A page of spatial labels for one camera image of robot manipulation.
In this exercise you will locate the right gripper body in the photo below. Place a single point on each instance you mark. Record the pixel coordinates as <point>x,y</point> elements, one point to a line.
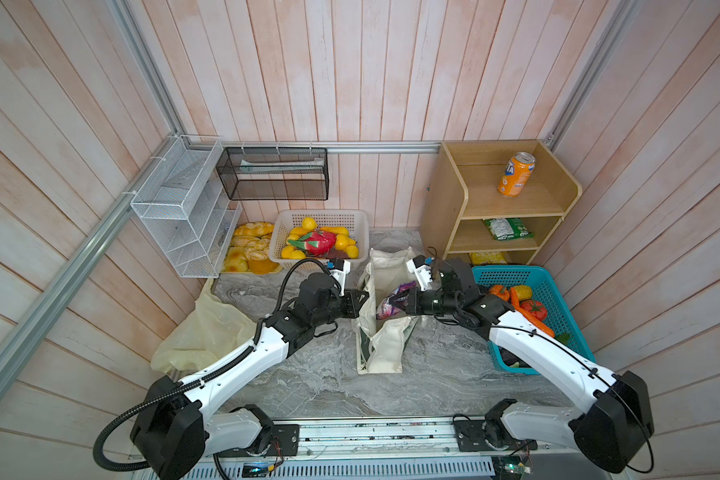
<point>428,302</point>

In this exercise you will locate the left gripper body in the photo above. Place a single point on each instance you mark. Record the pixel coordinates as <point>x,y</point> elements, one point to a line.
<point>346,306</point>

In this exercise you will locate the purple snack packet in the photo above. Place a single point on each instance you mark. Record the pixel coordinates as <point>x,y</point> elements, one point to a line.
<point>394,304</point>

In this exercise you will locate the canvas tote bag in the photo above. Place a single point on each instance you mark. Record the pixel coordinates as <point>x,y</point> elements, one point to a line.
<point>383,329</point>

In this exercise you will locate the yellow plastic bag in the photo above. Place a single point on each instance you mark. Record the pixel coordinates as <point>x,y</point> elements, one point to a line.
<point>210,332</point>

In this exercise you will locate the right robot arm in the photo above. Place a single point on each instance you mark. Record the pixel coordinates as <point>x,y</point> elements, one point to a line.
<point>611,418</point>

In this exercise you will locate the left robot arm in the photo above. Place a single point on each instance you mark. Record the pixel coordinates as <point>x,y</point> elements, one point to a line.
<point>179,422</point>

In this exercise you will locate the orange pumpkin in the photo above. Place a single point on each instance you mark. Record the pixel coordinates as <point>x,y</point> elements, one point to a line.
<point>501,292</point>

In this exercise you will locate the yellow snack packet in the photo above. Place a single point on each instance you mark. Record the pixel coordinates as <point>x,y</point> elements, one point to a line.
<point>488,258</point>

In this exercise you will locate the dragon fruit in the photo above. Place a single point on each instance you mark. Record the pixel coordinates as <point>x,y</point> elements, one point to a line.
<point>316,243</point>

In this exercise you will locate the carrot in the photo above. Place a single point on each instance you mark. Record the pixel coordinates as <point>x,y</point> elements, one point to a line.
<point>541,325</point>

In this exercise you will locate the yellow bell pepper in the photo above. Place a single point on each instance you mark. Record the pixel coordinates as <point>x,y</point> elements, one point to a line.
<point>521,293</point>

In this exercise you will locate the white plastic basket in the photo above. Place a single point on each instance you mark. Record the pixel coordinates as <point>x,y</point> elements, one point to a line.
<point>350,226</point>

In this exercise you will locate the green snack packet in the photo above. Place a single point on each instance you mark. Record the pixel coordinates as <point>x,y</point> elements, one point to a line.
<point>506,229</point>

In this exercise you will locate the red tomato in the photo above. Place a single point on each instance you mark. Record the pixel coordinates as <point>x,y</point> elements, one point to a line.
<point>536,309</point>

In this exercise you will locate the teal plastic basket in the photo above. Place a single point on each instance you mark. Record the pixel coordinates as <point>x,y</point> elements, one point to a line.
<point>544,289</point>

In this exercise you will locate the wooden shelf unit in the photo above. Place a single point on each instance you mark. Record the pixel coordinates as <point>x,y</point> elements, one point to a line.
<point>464,194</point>

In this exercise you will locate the orange soda can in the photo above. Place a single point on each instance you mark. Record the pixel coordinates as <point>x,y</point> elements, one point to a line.
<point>516,174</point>

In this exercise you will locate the black mesh basket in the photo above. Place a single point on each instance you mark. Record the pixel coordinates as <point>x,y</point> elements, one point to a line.
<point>274,173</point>

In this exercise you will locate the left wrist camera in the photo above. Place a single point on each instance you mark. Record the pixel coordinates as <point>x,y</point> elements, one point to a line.
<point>339,269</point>

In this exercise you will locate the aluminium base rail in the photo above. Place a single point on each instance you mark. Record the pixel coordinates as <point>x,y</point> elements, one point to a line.
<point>393,448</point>

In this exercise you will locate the white wire rack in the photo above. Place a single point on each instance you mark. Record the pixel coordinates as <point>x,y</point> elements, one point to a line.
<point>184,206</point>

